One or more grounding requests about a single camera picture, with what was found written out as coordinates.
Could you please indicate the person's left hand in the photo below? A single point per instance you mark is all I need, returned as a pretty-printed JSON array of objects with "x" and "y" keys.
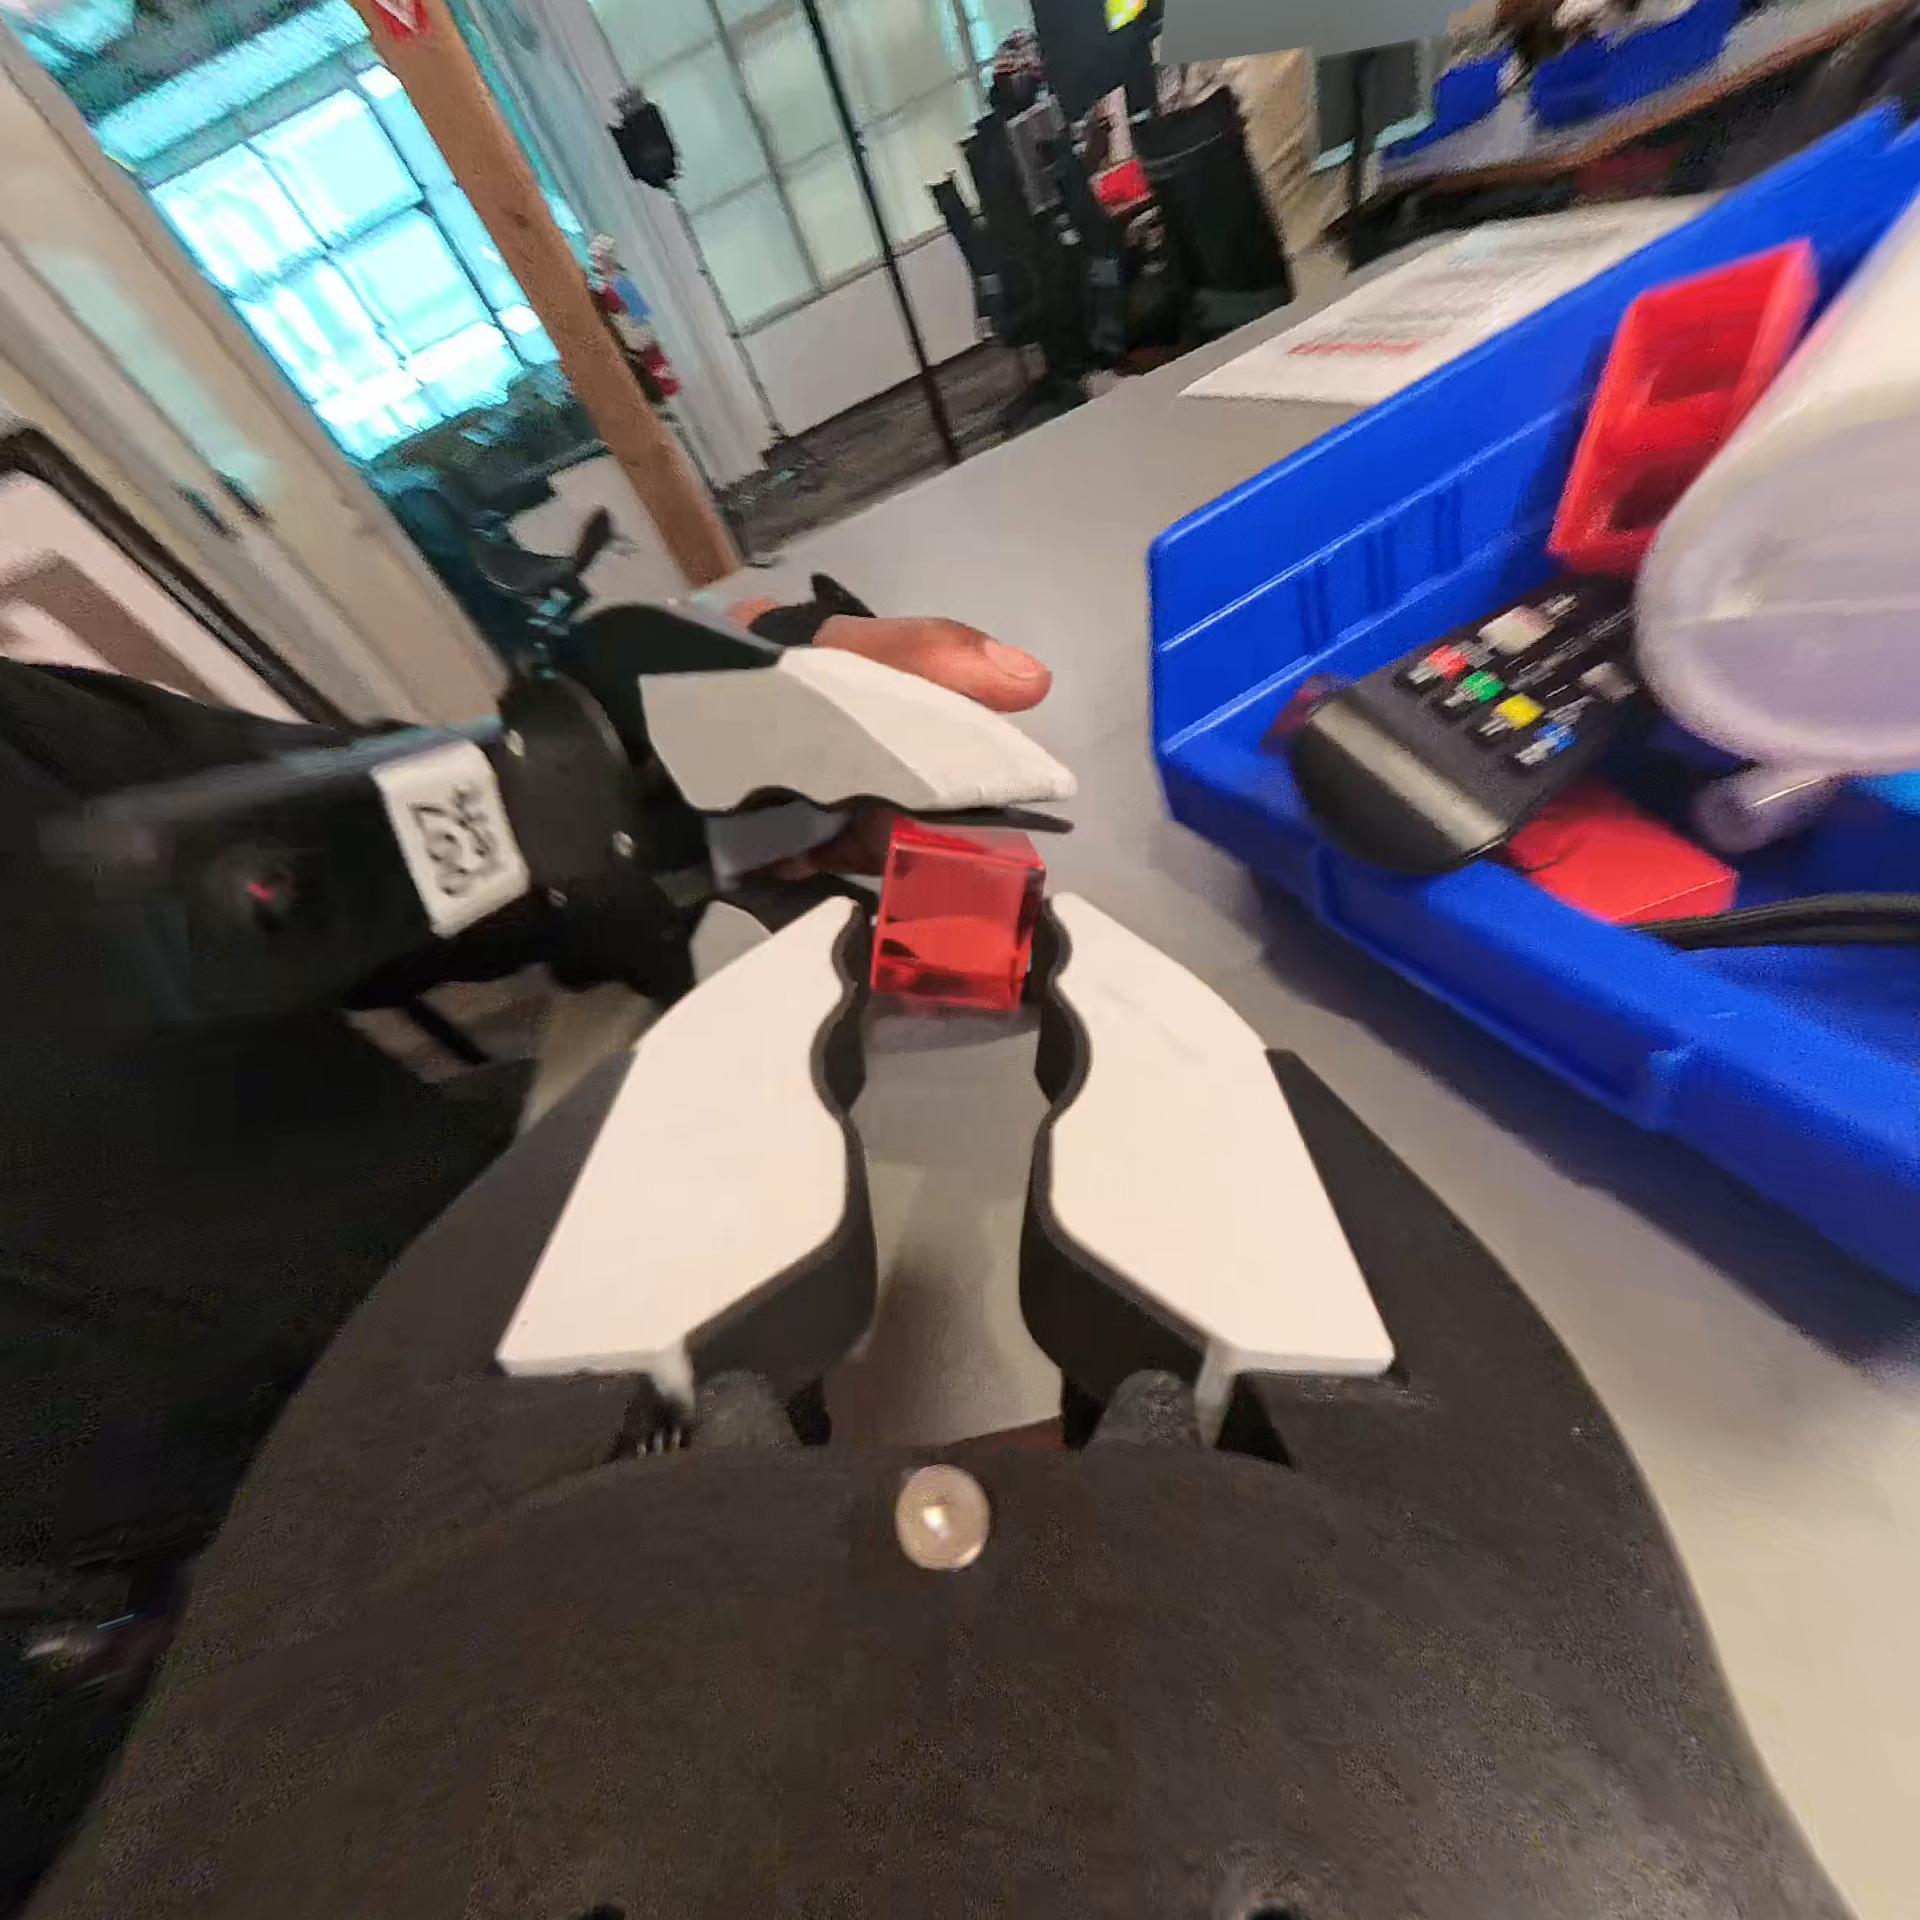
[{"x": 963, "y": 668}]

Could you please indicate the person's black jacket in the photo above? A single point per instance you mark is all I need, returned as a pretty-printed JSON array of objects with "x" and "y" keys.
[{"x": 179, "y": 1278}]

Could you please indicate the red plastic piece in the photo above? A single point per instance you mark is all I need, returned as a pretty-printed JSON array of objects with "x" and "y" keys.
[{"x": 1619, "y": 854}]

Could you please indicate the small white cylinder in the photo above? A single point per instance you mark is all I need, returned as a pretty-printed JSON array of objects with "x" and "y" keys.
[{"x": 1760, "y": 802}]

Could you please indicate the red toy building block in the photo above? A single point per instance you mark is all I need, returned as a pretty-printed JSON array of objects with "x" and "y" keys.
[{"x": 1663, "y": 405}]

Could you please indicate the black tripod light stand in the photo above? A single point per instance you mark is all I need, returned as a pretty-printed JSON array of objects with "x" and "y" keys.
[{"x": 641, "y": 133}]

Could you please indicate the black framed sign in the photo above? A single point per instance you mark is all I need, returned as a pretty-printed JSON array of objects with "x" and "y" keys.
[{"x": 91, "y": 584}]

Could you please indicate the blue plastic bin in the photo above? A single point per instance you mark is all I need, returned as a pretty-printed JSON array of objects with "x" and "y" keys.
[{"x": 1352, "y": 515}]

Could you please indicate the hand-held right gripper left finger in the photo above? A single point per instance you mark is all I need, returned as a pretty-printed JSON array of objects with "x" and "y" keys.
[{"x": 704, "y": 1188}]

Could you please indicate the wooden post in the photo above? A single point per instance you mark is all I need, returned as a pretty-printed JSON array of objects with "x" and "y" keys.
[{"x": 570, "y": 298}]

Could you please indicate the small blue bin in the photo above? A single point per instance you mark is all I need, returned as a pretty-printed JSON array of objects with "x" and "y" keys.
[{"x": 1638, "y": 53}]

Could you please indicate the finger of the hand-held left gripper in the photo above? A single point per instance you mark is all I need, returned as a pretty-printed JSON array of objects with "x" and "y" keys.
[
  {"x": 725, "y": 940},
  {"x": 850, "y": 738}
]

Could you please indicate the black office chair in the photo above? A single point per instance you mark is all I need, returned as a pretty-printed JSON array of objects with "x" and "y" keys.
[
  {"x": 1023, "y": 241},
  {"x": 1206, "y": 210}
]

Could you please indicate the black saddle seat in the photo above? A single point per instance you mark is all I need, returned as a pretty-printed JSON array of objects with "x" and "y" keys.
[{"x": 538, "y": 557}]

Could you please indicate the white plastic cup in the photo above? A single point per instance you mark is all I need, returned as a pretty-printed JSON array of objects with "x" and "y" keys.
[{"x": 1800, "y": 573}]

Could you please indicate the red translucent cube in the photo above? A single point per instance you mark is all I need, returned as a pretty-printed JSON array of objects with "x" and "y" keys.
[{"x": 953, "y": 913}]

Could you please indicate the red fire extinguisher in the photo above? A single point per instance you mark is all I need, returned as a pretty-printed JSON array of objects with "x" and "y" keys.
[{"x": 639, "y": 320}]

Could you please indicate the black pole stand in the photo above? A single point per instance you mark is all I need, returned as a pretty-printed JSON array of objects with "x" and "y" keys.
[{"x": 884, "y": 241}]

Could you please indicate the black remote control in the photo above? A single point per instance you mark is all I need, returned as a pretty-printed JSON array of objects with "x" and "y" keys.
[{"x": 1412, "y": 767}]

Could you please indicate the printed paper sheet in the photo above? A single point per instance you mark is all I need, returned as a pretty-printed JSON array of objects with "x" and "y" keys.
[{"x": 1420, "y": 313}]

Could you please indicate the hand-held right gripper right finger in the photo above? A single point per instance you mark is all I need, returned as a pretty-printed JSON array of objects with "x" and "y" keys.
[{"x": 1200, "y": 1188}]

